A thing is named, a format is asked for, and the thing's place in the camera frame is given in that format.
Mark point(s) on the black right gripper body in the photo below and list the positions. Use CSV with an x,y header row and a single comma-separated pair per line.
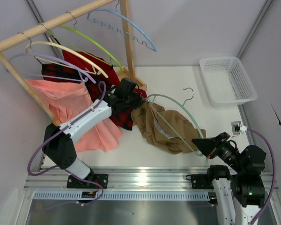
x,y
214,149

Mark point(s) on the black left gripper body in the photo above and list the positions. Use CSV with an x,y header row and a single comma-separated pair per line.
x,y
135,101

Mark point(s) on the tan brown skirt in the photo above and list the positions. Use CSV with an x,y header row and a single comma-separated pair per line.
x,y
166,129

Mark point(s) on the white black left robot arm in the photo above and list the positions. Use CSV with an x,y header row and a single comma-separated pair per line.
x,y
59,141

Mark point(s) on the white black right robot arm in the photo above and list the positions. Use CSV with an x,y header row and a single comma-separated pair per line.
x,y
238,185

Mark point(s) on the red black plaid skirt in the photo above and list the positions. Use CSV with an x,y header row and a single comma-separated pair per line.
x,y
122,119

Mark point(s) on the lilac plastic hanger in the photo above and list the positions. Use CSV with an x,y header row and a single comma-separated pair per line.
x,y
59,69

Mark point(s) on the pink skirt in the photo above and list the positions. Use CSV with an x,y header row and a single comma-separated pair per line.
x,y
66,100

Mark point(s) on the light blue plastic hanger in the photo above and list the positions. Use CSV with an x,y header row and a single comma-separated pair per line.
x,y
137,34

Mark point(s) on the white plastic basket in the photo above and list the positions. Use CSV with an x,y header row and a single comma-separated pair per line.
x,y
226,81

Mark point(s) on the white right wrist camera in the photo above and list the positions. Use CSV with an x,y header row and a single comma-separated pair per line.
x,y
238,128

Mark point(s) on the aluminium mounting rail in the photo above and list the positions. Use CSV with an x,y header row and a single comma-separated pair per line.
x,y
122,179

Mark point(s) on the white slotted cable duct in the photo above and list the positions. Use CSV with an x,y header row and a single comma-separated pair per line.
x,y
126,195

